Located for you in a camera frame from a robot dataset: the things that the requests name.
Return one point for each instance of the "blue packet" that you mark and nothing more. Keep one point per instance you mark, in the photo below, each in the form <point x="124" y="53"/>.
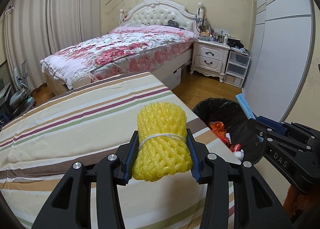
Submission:
<point x="246" y="106"/>

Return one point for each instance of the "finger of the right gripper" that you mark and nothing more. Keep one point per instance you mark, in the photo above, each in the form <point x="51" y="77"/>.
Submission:
<point x="287" y="144"/>
<point x="292" y="130"/>

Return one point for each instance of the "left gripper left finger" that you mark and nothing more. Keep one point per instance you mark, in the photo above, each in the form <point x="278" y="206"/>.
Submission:
<point x="69" y="204"/>

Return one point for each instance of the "red crumpled plastic bag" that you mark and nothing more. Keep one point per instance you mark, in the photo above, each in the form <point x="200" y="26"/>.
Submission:
<point x="218" y="129"/>

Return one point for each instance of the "striped bed sheet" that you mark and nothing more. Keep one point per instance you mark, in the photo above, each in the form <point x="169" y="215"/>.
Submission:
<point x="87" y="125"/>

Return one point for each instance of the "yellow foam net roll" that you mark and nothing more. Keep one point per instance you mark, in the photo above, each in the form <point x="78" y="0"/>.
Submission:
<point x="162" y="150"/>

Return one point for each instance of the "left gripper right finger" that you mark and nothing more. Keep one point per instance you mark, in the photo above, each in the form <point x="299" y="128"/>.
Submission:
<point x="255" y="204"/>

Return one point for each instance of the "plastic drawer unit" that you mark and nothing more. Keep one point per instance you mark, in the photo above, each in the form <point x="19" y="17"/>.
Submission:
<point x="236" y="68"/>

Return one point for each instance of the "black trash bin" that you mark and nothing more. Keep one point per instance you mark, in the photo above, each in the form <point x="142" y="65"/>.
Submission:
<point x="235" y="123"/>

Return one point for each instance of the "white tufted headboard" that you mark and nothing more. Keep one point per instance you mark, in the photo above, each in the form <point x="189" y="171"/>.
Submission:
<point x="159" y="12"/>

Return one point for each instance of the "white tissue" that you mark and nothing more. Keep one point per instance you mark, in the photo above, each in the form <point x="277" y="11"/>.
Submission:
<point x="239" y="155"/>

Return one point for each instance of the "grey office chair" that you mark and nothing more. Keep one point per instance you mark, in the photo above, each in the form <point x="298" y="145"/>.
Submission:
<point x="21" y="101"/>

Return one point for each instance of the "white wardrobe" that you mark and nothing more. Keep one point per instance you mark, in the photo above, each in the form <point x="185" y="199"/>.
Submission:
<point x="281" y="54"/>

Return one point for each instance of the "orange plastic bag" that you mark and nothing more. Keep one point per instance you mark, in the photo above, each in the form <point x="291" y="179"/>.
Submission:
<point x="295" y="201"/>

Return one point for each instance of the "white nightstand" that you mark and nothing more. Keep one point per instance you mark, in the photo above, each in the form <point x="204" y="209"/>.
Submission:
<point x="209" y="58"/>

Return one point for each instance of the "beige curtains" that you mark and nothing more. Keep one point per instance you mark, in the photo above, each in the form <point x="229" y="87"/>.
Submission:
<point x="35" y="29"/>

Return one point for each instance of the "floral bed with quilt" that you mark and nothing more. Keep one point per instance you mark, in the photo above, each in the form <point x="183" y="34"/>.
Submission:
<point x="122" y="50"/>

